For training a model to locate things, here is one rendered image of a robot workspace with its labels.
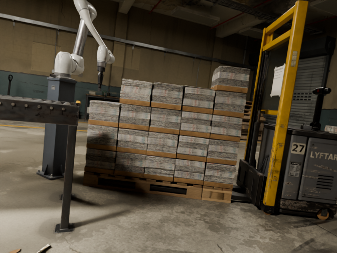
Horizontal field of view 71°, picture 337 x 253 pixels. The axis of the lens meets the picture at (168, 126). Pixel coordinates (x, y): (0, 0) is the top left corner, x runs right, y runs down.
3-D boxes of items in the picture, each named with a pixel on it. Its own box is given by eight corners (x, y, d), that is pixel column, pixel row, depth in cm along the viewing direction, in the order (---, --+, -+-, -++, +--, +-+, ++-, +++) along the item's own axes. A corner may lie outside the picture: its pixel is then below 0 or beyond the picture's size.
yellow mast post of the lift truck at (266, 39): (240, 178, 285) (263, 28, 269) (247, 179, 285) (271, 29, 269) (242, 181, 276) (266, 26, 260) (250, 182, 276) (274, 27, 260)
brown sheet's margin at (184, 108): (179, 109, 260) (180, 105, 259) (205, 112, 260) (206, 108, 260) (182, 110, 222) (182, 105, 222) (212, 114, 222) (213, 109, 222)
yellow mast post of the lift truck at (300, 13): (261, 201, 220) (293, 4, 203) (270, 202, 220) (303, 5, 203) (265, 205, 211) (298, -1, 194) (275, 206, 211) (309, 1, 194)
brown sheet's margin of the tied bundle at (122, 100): (123, 102, 237) (123, 98, 237) (151, 106, 237) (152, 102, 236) (119, 102, 222) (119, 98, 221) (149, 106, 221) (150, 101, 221)
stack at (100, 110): (94, 173, 268) (101, 100, 260) (197, 186, 268) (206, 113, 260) (81, 185, 230) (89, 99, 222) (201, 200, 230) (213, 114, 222)
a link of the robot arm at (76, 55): (60, 71, 253) (72, 74, 274) (74, 75, 251) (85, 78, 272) (78, -2, 244) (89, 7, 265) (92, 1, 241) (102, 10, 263)
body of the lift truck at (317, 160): (251, 188, 283) (262, 122, 276) (297, 194, 283) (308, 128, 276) (277, 215, 214) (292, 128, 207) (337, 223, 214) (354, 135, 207)
